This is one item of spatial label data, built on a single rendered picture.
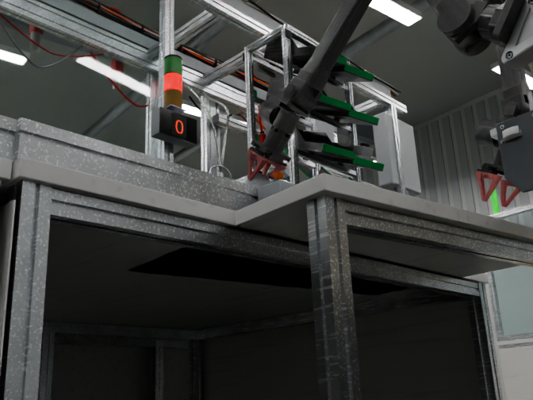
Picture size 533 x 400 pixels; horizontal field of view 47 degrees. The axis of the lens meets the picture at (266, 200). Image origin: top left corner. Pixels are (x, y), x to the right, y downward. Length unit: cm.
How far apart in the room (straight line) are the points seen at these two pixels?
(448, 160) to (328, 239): 1099
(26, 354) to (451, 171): 1119
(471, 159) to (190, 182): 1061
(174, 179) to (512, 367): 471
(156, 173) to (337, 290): 41
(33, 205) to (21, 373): 23
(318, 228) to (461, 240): 37
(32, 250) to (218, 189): 46
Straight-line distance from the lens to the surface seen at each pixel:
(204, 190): 122
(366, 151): 193
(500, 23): 127
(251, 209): 111
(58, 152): 106
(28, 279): 91
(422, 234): 117
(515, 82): 177
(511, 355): 563
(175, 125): 160
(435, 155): 1217
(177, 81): 167
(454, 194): 1170
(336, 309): 96
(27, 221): 92
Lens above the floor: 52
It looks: 18 degrees up
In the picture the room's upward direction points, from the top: 3 degrees counter-clockwise
